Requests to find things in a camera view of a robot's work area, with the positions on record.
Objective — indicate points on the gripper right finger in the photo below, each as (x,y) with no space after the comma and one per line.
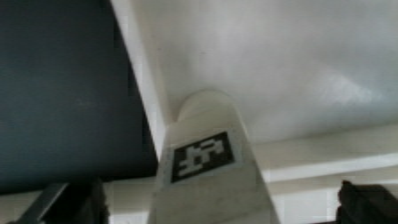
(369,204)

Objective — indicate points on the white table leg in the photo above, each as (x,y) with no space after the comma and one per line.
(211,190)

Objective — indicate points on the white square table top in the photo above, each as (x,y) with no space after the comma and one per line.
(300,56)

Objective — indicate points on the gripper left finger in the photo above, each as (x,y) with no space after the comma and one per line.
(70,204)

